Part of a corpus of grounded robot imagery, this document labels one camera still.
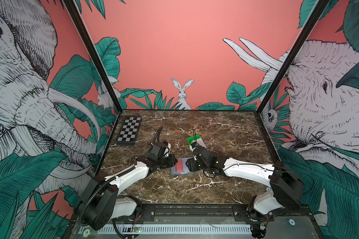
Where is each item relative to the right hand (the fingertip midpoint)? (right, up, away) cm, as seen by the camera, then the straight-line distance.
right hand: (187, 161), depth 83 cm
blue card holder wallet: (-1, -5, +1) cm, 5 cm away
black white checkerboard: (-41, +16, +20) cm, 48 cm away
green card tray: (+2, +11, +18) cm, 21 cm away
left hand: (-5, +1, +2) cm, 5 cm away
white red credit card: (-5, -5, +5) cm, 9 cm away
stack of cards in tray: (+9, +9, +14) cm, 19 cm away
